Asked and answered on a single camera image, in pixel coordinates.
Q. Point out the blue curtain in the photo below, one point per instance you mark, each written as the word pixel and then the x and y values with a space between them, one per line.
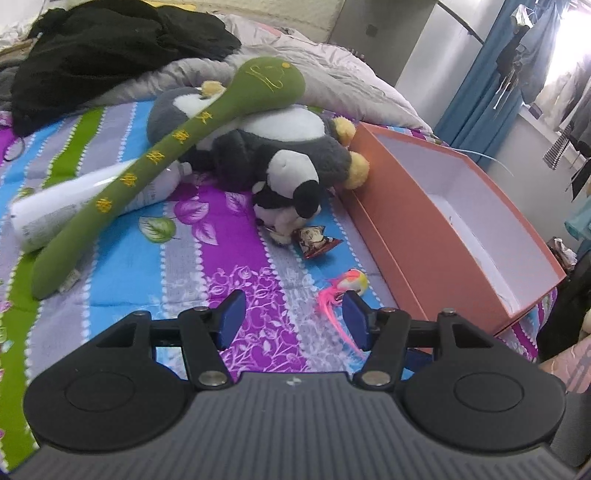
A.
pixel 475 92

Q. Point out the black garment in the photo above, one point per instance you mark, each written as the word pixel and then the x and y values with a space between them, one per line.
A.
pixel 115 46

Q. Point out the pink feather ball toy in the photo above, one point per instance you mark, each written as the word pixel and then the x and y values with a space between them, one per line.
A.
pixel 351 281

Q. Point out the grey knitted cloth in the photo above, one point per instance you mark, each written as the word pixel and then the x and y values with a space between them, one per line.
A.
pixel 7 83

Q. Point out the orange cardboard box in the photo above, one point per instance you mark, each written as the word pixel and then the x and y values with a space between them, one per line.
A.
pixel 397 240

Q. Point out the small cartoon print packet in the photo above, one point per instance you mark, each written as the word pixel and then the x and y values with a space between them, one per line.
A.
pixel 316 240

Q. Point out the grey duvet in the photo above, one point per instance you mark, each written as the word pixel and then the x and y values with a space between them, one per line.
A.
pixel 332 69

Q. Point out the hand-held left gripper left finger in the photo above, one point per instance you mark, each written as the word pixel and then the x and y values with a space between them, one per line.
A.
pixel 233 318

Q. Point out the dark hanging garment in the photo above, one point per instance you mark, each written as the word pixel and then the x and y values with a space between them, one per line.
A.
pixel 510 60

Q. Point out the white plastic bottle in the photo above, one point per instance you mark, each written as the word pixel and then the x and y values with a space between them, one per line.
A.
pixel 55 207

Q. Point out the white crumpled cloth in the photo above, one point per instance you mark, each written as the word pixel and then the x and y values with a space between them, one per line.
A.
pixel 18 32

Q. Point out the yellow pillow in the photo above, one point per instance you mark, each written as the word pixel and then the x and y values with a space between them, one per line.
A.
pixel 171 2

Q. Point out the panda plush toy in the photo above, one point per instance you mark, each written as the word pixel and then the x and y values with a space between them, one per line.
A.
pixel 286 138

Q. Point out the beige hanging garment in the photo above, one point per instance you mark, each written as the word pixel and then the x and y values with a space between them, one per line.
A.
pixel 568 92

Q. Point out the green plush snake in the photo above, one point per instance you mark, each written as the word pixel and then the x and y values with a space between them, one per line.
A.
pixel 138 180

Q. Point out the blue denim garment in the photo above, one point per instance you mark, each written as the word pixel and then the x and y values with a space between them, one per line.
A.
pixel 542 46

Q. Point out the pink patterned cloth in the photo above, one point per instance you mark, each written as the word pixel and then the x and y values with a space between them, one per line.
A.
pixel 570 367

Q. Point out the striped hanging cloth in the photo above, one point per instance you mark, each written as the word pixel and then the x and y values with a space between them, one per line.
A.
pixel 557 147

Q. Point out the teal cloth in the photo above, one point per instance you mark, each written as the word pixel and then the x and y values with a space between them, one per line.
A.
pixel 579 221

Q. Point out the dark cloth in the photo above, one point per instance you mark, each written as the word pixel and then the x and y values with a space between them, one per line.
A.
pixel 565 314

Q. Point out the striped floral bed sheet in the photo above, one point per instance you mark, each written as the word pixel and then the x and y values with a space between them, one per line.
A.
pixel 138 277

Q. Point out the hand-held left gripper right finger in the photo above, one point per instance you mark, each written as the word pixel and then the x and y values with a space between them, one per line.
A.
pixel 355 323

